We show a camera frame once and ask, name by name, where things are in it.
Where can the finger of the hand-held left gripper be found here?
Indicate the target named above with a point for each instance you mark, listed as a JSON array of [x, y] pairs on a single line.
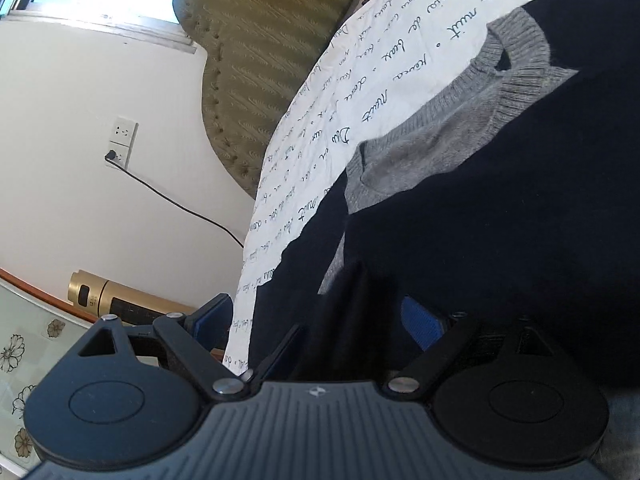
[[280, 352]]

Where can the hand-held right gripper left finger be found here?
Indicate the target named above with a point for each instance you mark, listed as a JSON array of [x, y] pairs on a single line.
[[212, 320]]

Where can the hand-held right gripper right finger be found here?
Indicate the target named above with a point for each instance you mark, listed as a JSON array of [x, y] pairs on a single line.
[[422, 327]]

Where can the navy and grey knit sweater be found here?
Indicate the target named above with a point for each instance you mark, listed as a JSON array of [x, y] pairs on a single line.
[[500, 210]]

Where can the gold tower heater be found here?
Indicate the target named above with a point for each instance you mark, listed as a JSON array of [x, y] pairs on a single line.
[[115, 294]]

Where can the grey blue denim cloth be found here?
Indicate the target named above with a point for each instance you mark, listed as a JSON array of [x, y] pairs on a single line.
[[625, 435]]

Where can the white script print bed sheet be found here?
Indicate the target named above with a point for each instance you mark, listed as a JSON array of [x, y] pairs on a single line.
[[400, 60]]

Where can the olive tufted headboard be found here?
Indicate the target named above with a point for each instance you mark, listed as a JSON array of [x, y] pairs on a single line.
[[260, 35]]

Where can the white wall socket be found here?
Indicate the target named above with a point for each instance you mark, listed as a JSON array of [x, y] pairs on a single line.
[[124, 131], [119, 155]]

